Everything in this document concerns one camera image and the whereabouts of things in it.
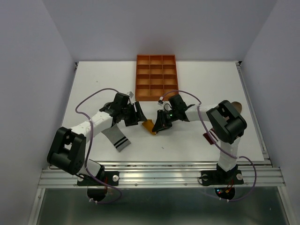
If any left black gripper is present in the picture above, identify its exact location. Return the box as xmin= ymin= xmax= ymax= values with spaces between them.
xmin=120 ymin=101 xmax=147 ymax=127

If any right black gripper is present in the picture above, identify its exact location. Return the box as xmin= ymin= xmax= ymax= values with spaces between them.
xmin=153 ymin=109 xmax=179 ymax=132

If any mustard yellow sock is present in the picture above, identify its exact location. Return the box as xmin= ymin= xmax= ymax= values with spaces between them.
xmin=142 ymin=119 xmax=157 ymax=135

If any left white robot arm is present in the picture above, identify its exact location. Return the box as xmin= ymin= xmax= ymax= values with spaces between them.
xmin=47 ymin=92 xmax=146 ymax=185

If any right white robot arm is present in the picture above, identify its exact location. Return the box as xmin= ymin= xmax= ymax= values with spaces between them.
xmin=152 ymin=94 xmax=247 ymax=183

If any grey striped sock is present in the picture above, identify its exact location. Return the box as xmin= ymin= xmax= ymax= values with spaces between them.
xmin=102 ymin=102 xmax=132 ymax=153

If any orange compartment tray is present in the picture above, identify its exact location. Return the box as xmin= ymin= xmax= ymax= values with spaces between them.
xmin=135 ymin=54 xmax=179 ymax=101

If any taupe maroon-cuffed sock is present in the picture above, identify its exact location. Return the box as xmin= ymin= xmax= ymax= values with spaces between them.
xmin=203 ymin=101 xmax=242 ymax=145

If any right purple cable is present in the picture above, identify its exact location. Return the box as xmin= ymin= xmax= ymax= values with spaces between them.
xmin=159 ymin=90 xmax=256 ymax=203

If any purple cable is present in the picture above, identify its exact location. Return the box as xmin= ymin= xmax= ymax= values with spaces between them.
xmin=75 ymin=88 xmax=124 ymax=204
xmin=159 ymin=90 xmax=256 ymax=203

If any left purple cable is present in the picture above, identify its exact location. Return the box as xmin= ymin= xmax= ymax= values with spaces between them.
xmin=75 ymin=88 xmax=124 ymax=204

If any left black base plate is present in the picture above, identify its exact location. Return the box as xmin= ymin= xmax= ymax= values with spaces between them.
xmin=77 ymin=171 xmax=120 ymax=187

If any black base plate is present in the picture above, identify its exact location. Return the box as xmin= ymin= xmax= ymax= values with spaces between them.
xmin=198 ymin=170 xmax=244 ymax=187
xmin=77 ymin=171 xmax=120 ymax=187

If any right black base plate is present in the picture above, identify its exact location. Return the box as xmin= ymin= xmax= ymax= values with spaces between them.
xmin=198 ymin=170 xmax=244 ymax=187

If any aluminium rail frame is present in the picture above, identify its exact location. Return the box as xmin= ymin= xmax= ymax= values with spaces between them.
xmin=29 ymin=61 xmax=295 ymax=225

